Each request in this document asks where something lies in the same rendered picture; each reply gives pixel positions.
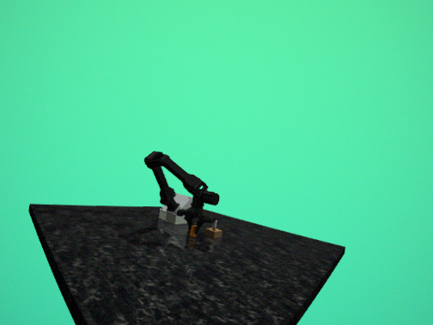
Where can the tan wooden block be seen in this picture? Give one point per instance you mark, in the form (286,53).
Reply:
(213,233)

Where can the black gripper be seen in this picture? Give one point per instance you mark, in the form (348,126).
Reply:
(202,219)

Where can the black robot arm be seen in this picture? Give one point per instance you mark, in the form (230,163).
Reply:
(155,160)

